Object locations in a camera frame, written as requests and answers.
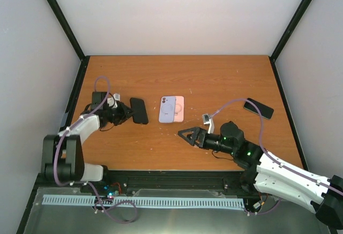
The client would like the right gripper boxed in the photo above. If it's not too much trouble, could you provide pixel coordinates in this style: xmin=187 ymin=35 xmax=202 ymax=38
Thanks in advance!
xmin=178 ymin=126 xmax=235 ymax=155

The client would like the black phone case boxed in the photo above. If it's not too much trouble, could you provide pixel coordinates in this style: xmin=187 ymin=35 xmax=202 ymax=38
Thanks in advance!
xmin=130 ymin=97 xmax=148 ymax=125

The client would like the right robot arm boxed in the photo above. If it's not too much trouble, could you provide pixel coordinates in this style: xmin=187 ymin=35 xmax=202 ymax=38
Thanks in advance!
xmin=178 ymin=122 xmax=342 ymax=230

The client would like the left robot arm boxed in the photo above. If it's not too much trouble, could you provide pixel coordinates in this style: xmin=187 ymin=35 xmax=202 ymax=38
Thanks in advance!
xmin=41 ymin=92 xmax=133 ymax=193

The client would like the pink phone case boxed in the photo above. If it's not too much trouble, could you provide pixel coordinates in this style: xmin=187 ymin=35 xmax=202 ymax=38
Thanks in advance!
xmin=174 ymin=96 xmax=184 ymax=123

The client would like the purple phone case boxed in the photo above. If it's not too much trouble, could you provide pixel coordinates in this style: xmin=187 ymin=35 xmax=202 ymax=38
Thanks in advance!
xmin=159 ymin=96 xmax=176 ymax=124

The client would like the green-edged phone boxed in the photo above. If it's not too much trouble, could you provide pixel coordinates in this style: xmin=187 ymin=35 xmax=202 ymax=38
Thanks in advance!
xmin=243 ymin=98 xmax=274 ymax=120

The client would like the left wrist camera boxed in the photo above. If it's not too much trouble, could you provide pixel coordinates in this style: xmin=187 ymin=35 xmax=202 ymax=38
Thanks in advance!
xmin=107 ymin=93 xmax=121 ymax=108

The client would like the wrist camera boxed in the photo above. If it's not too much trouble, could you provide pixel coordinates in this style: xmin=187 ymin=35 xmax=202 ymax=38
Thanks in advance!
xmin=107 ymin=93 xmax=121 ymax=108
xmin=202 ymin=114 xmax=214 ymax=134

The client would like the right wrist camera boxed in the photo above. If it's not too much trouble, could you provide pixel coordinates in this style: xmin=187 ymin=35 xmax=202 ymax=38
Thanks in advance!
xmin=202 ymin=114 xmax=214 ymax=134

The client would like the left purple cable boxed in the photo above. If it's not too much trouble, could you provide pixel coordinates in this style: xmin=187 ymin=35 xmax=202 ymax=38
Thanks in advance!
xmin=53 ymin=76 xmax=118 ymax=186

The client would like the purple cable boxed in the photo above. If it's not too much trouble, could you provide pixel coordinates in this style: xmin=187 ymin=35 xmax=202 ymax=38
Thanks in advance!
xmin=53 ymin=76 xmax=118 ymax=186
xmin=211 ymin=98 xmax=343 ymax=194

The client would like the black aluminium frame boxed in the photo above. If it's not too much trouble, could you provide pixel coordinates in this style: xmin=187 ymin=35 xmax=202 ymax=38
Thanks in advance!
xmin=16 ymin=0 xmax=339 ymax=234

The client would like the light blue cable duct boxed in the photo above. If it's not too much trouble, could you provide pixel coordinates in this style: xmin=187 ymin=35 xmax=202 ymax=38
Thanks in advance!
xmin=41 ymin=194 xmax=244 ymax=210

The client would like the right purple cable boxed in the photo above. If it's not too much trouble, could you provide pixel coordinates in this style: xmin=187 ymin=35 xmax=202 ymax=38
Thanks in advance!
xmin=211 ymin=98 xmax=343 ymax=194

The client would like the metal base plate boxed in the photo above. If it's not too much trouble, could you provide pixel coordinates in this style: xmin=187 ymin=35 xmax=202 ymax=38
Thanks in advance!
xmin=17 ymin=188 xmax=331 ymax=233

